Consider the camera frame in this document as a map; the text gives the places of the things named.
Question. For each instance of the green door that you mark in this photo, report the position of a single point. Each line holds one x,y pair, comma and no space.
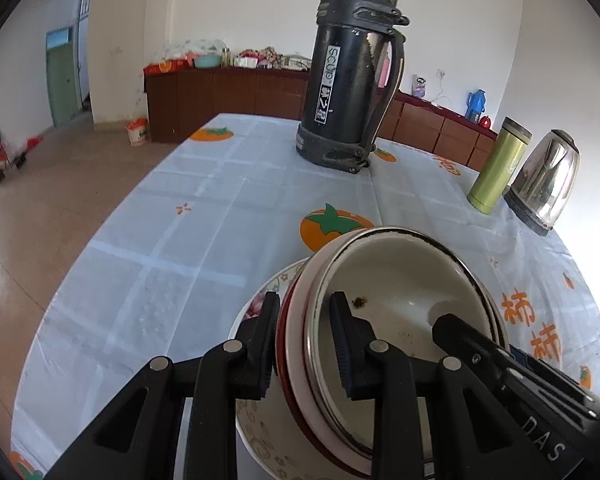
60,80

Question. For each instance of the orange box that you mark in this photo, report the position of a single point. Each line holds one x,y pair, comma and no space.
165,66

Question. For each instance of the green tumbler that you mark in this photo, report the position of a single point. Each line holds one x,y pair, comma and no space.
497,170

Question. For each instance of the grilled transom window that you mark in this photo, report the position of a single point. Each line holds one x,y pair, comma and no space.
86,0

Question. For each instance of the small red pot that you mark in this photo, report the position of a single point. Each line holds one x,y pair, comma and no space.
485,123

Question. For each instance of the white enamel bowl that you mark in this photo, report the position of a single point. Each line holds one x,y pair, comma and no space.
405,280

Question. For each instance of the blue thermos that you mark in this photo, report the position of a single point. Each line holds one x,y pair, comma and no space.
475,106

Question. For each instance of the pink floral plate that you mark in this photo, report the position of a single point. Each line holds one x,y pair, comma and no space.
252,440

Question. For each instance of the colourful cloth pile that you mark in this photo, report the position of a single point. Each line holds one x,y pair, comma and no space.
262,56

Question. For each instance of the dark wooden sideboard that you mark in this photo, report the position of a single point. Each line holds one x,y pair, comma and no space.
220,100

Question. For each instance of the white packet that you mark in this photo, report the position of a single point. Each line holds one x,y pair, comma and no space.
419,86

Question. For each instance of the white bucket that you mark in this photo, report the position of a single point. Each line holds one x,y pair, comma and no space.
137,132

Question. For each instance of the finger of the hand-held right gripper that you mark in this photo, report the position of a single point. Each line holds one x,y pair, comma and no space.
465,340
555,382

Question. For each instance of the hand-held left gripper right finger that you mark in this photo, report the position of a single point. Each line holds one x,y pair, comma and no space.
342,355

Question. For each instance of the stainless steel bowl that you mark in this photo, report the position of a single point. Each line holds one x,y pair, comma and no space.
310,360

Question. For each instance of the stainless steel electric kettle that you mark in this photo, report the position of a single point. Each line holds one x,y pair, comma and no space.
545,185

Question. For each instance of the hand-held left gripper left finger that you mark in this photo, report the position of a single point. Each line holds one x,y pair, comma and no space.
265,355

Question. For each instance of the teal basin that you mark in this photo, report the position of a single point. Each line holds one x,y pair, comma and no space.
206,61

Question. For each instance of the red toy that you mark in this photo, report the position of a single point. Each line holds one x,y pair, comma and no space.
32,143

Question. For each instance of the mesh food cover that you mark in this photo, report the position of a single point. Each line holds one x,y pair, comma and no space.
192,49

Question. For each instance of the large black thermos flask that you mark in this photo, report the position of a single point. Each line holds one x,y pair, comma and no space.
340,85

